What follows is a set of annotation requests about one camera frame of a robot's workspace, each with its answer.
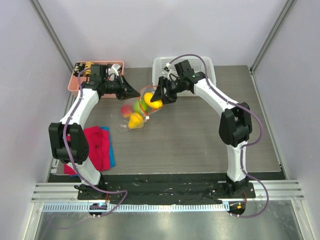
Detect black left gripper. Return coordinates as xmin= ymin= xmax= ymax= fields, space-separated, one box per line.
xmin=102 ymin=73 xmax=140 ymax=101

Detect yellow lemon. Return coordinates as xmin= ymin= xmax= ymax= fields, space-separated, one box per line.
xmin=143 ymin=91 xmax=164 ymax=110

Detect red apple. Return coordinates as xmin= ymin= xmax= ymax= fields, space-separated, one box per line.
xmin=120 ymin=104 xmax=134 ymax=118

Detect green apple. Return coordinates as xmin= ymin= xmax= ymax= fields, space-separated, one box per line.
xmin=132 ymin=100 xmax=142 ymax=114

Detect clear zip top bag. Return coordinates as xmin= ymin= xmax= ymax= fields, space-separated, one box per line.
xmin=122 ymin=85 xmax=163 ymax=129

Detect yellow pear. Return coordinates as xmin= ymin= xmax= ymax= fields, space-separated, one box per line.
xmin=128 ymin=112 xmax=144 ymax=129

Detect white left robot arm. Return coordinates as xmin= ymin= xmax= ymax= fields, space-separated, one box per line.
xmin=48 ymin=63 xmax=140 ymax=200

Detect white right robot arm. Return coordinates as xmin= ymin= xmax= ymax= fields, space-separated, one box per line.
xmin=151 ymin=60 xmax=252 ymax=198

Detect white perforated basket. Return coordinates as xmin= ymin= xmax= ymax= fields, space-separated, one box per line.
xmin=152 ymin=54 xmax=217 ymax=99

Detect yellow spiral pastry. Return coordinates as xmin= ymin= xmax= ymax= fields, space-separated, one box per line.
xmin=83 ymin=61 xmax=94 ymax=77

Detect red folded cloth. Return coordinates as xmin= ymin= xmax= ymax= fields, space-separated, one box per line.
xmin=63 ymin=126 xmax=112 ymax=177

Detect dark sushi roll left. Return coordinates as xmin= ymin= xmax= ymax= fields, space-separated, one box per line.
xmin=73 ymin=62 xmax=85 ymax=77

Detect blue folded cloth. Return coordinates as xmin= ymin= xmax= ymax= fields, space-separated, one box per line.
xmin=99 ymin=126 xmax=116 ymax=168

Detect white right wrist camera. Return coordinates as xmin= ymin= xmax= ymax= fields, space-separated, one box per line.
xmin=163 ymin=62 xmax=178 ymax=81

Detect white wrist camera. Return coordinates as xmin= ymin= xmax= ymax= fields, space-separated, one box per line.
xmin=163 ymin=62 xmax=178 ymax=81
xmin=107 ymin=63 xmax=122 ymax=81

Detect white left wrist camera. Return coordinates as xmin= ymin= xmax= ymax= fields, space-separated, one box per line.
xmin=107 ymin=63 xmax=122 ymax=81

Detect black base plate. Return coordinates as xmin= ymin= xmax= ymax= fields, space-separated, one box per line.
xmin=75 ymin=173 xmax=256 ymax=206

